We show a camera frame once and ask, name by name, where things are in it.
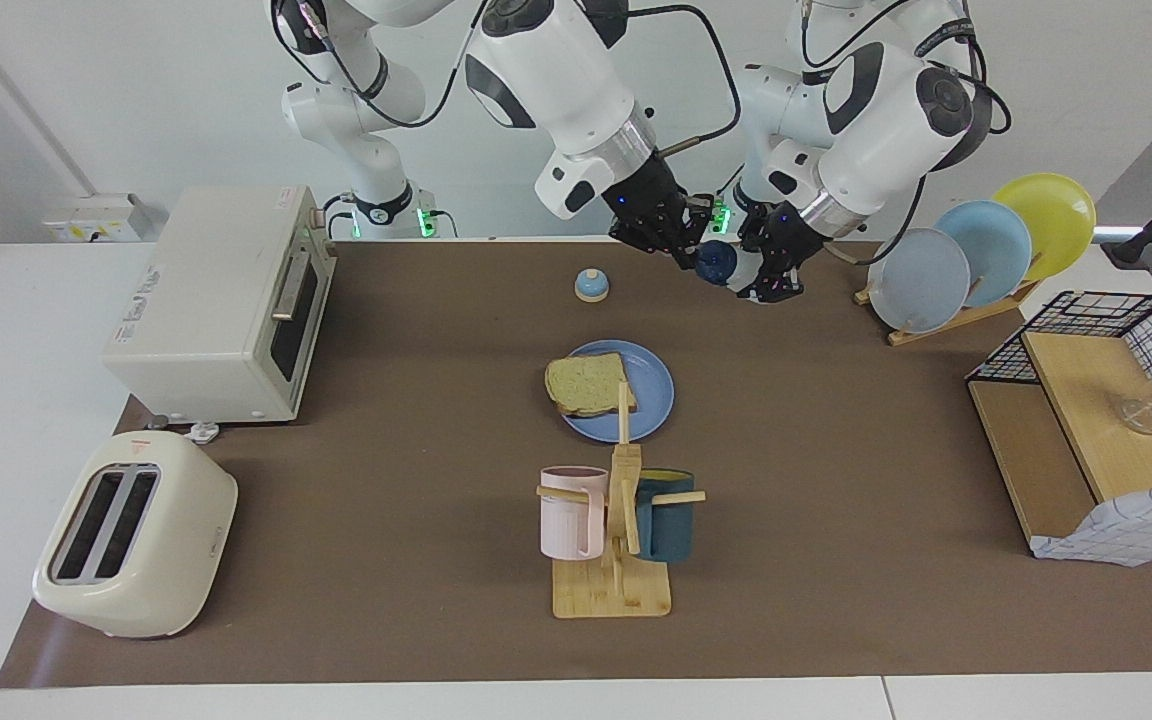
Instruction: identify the clear squeeze bottle blue cap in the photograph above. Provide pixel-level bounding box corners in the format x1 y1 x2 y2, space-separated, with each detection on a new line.
694 238 767 296

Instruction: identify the toasted bread slice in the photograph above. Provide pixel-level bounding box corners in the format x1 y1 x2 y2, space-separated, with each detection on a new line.
545 352 639 418

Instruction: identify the grey plate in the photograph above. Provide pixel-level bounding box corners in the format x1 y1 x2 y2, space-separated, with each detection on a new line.
867 227 972 334

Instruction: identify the blue round plate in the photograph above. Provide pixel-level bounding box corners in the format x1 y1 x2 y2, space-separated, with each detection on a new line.
558 340 676 444

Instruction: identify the wooden plate rack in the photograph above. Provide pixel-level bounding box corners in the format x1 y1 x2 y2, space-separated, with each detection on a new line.
854 250 1045 347

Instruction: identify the light blue plate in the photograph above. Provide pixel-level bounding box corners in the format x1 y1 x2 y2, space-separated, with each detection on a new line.
934 200 1034 309

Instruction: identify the yellow plate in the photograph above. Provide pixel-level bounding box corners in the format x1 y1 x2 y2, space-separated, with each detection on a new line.
991 173 1097 284

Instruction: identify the dark teal mug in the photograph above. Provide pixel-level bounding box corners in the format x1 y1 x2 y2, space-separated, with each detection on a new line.
633 468 697 562

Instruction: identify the pink mug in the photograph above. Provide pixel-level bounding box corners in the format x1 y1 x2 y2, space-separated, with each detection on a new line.
539 466 609 561

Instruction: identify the wooden mug tree stand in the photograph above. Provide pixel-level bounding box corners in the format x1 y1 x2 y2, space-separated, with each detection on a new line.
536 381 707 619

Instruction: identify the clear glass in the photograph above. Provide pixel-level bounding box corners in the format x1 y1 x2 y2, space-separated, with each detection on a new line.
1111 395 1152 436

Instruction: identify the brown table mat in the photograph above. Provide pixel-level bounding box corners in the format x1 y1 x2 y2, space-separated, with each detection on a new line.
0 238 1152 689

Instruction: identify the white checkered cloth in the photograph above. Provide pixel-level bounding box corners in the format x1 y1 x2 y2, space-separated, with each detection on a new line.
1029 485 1152 568

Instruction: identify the white toaster oven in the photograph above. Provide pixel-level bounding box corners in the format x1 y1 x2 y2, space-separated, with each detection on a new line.
101 184 339 426

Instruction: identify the cream two-slot toaster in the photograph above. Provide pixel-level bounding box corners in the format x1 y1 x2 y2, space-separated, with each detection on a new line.
32 430 239 639

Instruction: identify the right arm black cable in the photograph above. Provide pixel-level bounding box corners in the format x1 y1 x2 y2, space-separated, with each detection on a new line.
271 0 743 161

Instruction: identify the black base cable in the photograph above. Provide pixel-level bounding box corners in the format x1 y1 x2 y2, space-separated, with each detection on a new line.
321 192 357 241

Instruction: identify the wooden shelf with wire frame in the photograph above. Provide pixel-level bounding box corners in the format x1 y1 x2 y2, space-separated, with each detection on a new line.
966 290 1152 561

